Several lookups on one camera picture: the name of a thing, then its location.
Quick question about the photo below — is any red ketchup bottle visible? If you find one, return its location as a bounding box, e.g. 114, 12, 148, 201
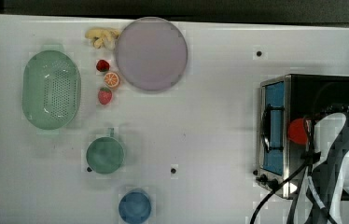
287, 119, 308, 145

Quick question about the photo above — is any small dark red strawberry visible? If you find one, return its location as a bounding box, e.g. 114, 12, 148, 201
96, 60, 110, 72

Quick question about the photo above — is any blue cup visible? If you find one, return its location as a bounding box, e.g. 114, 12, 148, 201
119, 189, 152, 224

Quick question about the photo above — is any black toaster oven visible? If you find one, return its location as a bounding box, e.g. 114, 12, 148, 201
255, 74, 349, 199

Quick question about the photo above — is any toy orange half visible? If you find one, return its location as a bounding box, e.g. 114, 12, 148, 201
104, 72, 120, 89

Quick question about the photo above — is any green perforated colander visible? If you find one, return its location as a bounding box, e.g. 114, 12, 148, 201
22, 50, 81, 130

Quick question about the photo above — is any grey round plate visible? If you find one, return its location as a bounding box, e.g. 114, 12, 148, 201
115, 17, 188, 91

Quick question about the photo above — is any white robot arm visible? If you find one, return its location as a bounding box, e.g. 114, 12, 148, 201
305, 113, 349, 224

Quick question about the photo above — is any green mug with handle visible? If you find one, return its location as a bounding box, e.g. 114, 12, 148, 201
86, 128, 125, 175

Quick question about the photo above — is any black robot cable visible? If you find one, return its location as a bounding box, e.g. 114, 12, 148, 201
249, 115, 320, 224

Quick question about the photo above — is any toy banana bunch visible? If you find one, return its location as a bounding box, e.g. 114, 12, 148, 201
85, 28, 121, 50

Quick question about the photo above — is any large pink strawberry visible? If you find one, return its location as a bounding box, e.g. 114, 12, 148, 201
98, 87, 113, 105

